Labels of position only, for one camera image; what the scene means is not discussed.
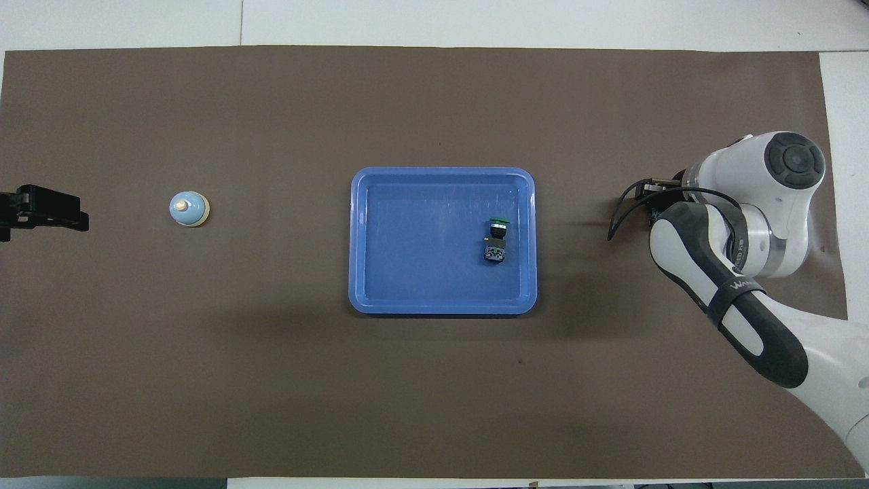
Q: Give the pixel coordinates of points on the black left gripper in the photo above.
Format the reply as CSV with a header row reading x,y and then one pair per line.
x,y
17,210

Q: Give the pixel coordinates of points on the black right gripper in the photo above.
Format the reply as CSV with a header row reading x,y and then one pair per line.
x,y
662,198

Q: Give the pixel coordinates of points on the green push button switch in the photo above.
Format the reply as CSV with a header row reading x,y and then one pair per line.
x,y
495,251

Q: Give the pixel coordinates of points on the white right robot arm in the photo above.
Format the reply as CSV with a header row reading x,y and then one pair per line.
x,y
781,204

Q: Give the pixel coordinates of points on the light blue desk bell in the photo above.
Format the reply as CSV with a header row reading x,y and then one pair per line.
x,y
188,209

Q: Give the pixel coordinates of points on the blue plastic tray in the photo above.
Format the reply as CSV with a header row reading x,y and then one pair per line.
x,y
421,272

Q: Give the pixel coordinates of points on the brown table mat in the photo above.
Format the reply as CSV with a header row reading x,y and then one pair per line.
x,y
434,394

